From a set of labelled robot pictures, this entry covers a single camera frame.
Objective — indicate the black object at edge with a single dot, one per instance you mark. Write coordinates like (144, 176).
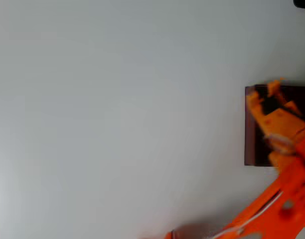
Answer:
(303, 3)

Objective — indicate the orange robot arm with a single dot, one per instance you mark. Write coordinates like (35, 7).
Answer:
(287, 199)

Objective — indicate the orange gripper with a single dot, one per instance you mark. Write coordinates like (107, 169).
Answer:
(275, 123)

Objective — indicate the dark maroon box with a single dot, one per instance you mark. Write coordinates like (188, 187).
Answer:
(249, 139)

